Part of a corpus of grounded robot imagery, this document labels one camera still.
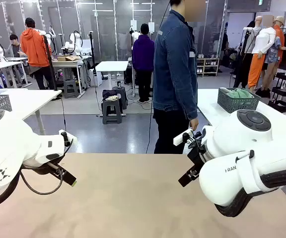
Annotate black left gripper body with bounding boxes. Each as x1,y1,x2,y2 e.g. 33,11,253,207
21,161,59,175

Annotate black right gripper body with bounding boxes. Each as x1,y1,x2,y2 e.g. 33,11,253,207
187,146,208,172

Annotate green towel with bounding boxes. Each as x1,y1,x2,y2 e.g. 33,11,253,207
222,88,255,99

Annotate person right forearm denim sleeve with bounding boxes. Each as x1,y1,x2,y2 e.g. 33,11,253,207
180,81,200,121

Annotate person in denim jacket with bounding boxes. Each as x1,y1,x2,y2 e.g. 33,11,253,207
152,0,207,154

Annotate grey plastic stool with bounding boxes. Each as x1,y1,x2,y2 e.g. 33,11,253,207
102,99,123,124
63,79,80,99

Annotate wooden shoe shelf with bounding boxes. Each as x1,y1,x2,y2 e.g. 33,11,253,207
196,57,220,77

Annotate dark and beige clothes heap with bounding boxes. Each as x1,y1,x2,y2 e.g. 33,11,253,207
102,89,120,102

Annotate dark grey stool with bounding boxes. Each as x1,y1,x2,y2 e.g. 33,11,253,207
112,86,128,110

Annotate white cabinet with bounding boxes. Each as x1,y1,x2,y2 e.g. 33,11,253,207
88,68,103,87

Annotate black luggage bags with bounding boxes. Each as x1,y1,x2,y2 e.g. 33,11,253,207
228,48,238,69

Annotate black utility cart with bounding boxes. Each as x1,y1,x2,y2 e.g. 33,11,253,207
268,71,286,114

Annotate black tripod pole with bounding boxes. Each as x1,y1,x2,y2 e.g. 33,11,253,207
41,34,58,91

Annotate white lab desk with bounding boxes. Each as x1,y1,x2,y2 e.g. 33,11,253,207
51,59,87,96

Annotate cardboard box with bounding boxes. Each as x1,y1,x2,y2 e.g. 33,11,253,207
57,56,81,62

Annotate person in purple hoodie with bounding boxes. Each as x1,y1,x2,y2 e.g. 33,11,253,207
132,23,155,104

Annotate white standing desk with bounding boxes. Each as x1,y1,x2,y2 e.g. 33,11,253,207
95,60,129,117

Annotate person in grey hoodie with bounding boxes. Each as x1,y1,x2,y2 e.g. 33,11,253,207
5,34,27,85

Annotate person in orange hoodie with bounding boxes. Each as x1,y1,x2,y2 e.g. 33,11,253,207
20,17,53,90

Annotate black stand pole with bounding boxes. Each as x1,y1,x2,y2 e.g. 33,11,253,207
88,31,98,75

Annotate mannequin in white top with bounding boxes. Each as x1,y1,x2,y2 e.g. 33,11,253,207
247,14,277,93

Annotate mannequin in grey vest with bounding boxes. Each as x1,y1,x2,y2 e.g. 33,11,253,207
233,15,263,89

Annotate mannequin in orange shirt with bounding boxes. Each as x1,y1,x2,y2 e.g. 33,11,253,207
273,15,286,65

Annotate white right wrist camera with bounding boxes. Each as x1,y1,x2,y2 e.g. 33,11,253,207
173,128,203,149

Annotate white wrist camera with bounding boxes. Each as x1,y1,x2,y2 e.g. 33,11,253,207
58,129,78,147
173,128,203,149

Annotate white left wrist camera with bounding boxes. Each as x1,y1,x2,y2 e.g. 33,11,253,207
58,129,78,147

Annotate black right arm cable sleeve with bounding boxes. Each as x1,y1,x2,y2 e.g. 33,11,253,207
214,166,286,218

